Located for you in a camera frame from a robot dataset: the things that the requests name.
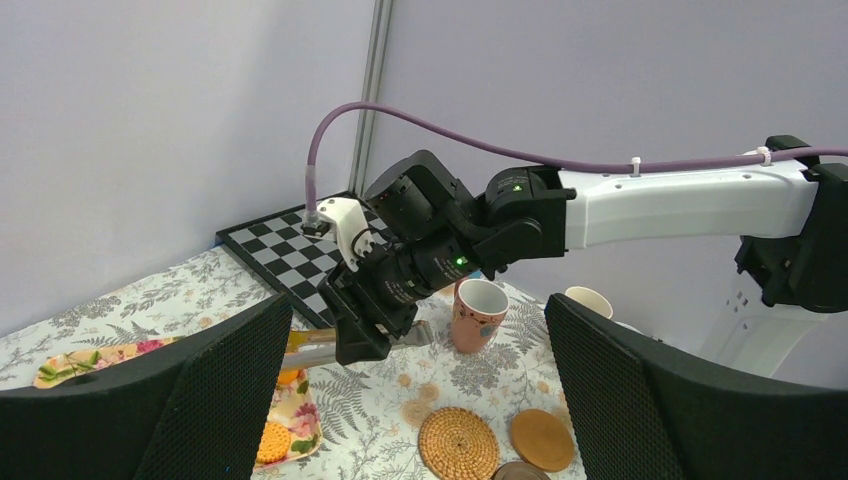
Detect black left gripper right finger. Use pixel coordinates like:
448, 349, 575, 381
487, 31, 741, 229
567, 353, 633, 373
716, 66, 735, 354
544, 294, 847, 479

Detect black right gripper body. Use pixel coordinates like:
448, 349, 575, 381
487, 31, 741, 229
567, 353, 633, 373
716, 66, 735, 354
318, 150, 504, 365

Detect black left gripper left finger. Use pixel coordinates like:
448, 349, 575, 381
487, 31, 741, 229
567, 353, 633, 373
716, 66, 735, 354
1, 295, 292, 479

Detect metal tongs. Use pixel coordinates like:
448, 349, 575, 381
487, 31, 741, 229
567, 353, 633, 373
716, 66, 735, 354
281, 320, 435, 371

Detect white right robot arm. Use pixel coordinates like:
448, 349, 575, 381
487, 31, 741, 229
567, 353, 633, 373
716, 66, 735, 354
312, 136, 847, 479

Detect round waffle biscuit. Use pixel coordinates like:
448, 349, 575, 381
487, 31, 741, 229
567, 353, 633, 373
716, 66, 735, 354
256, 422, 292, 464

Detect orange star cookie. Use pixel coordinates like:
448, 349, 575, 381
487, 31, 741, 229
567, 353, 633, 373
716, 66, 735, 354
276, 370, 300, 387

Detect floral serving tray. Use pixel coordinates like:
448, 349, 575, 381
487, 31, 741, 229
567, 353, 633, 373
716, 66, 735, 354
33, 337, 323, 471

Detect light brown wooden coaster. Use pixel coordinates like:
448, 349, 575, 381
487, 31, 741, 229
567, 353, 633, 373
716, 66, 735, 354
509, 409, 575, 472

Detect yellow mug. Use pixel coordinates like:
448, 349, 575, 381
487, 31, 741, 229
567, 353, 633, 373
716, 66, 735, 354
564, 286, 614, 319

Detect black grey chessboard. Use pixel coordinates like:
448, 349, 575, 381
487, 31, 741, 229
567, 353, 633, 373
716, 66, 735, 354
215, 192, 392, 331

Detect dark brown wooden coaster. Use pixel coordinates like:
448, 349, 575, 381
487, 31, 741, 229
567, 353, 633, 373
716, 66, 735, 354
491, 461, 550, 480

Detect floral tablecloth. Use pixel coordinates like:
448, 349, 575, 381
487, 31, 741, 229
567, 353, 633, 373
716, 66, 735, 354
1, 247, 570, 479

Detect woven rattan coaster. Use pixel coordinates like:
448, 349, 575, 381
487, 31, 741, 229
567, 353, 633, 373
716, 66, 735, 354
418, 407, 500, 480

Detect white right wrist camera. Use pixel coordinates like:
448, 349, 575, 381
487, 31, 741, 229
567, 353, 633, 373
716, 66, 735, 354
302, 197, 373, 272

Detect aluminium corner post right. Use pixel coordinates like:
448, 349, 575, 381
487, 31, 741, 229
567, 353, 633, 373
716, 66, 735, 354
348, 0, 394, 194

